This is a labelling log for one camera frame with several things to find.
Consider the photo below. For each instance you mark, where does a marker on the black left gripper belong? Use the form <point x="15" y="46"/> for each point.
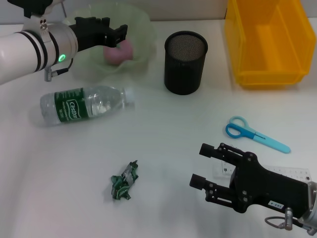
<point x="89" y="34"/>

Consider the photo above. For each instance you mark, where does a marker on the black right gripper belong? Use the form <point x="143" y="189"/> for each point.
<point x="267" y="188"/>

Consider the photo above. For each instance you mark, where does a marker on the pink toy peach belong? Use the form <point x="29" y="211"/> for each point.
<point x="119" y="55"/>

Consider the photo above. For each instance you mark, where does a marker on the clear green-label water bottle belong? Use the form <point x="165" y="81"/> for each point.
<point x="74" y="105"/>

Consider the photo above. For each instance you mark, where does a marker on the green plastic wrapper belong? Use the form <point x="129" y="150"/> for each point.
<point x="122" y="184"/>

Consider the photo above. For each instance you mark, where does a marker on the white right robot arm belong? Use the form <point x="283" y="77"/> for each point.
<point x="312" y="210"/>

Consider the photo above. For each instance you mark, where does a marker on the blue scissors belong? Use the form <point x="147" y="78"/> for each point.
<point x="247" y="134"/>

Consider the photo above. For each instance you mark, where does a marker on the black mesh pen holder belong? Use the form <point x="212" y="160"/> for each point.
<point x="184" y="72"/>

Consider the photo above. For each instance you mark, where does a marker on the clear plastic ruler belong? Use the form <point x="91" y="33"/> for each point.
<point x="289" y="172"/>

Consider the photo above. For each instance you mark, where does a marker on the translucent green plastic bowl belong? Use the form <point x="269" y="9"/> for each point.
<point x="141" y="29"/>

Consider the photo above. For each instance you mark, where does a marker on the yellow plastic bin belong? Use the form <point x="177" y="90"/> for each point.
<point x="270" y="49"/>

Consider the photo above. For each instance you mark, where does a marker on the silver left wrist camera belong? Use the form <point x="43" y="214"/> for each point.
<point x="32" y="6"/>

